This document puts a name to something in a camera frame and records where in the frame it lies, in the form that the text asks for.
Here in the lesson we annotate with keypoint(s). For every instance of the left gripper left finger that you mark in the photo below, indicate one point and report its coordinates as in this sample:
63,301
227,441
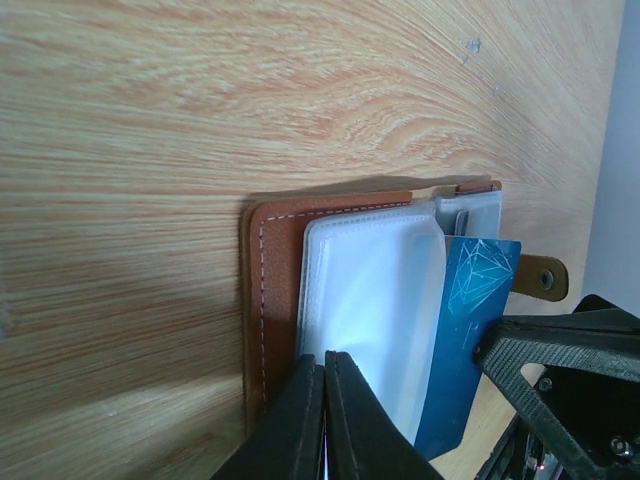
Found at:
289,441

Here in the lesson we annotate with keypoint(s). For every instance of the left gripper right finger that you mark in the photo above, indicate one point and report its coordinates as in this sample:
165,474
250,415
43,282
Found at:
361,440

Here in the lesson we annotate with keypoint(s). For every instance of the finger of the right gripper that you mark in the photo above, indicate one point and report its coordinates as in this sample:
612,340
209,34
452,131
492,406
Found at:
573,379

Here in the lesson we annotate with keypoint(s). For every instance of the blue card from holder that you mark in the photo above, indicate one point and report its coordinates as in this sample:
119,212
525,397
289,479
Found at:
478,278

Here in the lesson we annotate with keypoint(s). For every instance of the brown leather card holder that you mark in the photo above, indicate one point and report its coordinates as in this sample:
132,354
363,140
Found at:
271,246

